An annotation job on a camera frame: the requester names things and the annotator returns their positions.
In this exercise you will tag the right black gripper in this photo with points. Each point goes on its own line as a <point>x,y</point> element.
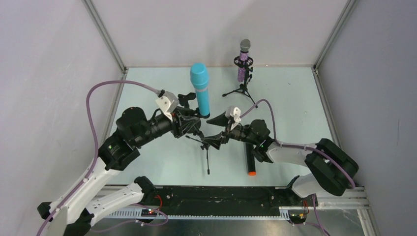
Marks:
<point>227,132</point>

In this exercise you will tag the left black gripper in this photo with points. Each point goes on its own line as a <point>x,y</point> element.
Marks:
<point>177,121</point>

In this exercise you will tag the black small tripod stand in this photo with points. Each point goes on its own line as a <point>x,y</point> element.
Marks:
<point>203,146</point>

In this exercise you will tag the turquoise microphone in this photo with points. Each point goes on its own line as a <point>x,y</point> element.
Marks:
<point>199,78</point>

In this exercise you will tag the black tripod shock-mount stand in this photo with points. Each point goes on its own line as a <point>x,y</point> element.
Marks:
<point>243,87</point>

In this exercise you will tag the purple glitter microphone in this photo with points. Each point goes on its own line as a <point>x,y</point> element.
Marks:
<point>245,45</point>

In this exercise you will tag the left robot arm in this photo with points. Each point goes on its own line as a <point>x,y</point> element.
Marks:
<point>133,131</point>

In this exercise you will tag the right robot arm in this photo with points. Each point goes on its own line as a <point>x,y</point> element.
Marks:
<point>331,169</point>

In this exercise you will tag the black microphone orange end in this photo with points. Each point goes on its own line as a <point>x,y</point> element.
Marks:
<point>250,160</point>

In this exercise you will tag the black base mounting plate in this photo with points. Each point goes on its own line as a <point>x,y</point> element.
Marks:
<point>221,200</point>

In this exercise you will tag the left circuit board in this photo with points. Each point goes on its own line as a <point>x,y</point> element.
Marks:
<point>147,212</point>

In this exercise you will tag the circuit board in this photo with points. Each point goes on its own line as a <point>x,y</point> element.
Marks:
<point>147,212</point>
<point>297,219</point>

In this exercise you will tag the right circuit board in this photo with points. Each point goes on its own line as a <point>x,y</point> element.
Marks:
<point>297,219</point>

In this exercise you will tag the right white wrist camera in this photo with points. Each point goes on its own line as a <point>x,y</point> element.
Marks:
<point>233,114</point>

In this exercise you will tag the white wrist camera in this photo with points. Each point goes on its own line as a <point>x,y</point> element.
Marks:
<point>167,103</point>
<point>233,114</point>

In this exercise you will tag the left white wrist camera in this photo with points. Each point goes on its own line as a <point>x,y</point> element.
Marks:
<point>167,103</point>

